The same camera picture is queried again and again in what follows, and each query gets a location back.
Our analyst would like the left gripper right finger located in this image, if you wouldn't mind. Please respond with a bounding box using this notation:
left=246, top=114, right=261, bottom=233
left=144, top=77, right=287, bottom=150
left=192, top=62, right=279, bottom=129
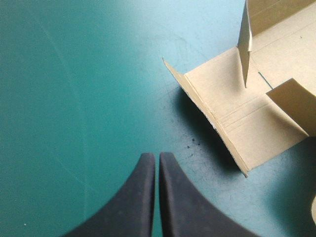
left=159, top=152, right=263, bottom=237

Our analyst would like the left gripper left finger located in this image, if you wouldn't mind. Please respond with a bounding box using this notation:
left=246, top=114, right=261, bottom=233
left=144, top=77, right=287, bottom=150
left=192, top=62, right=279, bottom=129
left=64, top=153, right=156, bottom=237

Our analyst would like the brown cardboard box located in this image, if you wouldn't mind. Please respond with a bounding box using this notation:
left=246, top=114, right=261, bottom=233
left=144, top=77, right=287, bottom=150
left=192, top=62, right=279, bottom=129
left=162, top=0, right=316, bottom=225

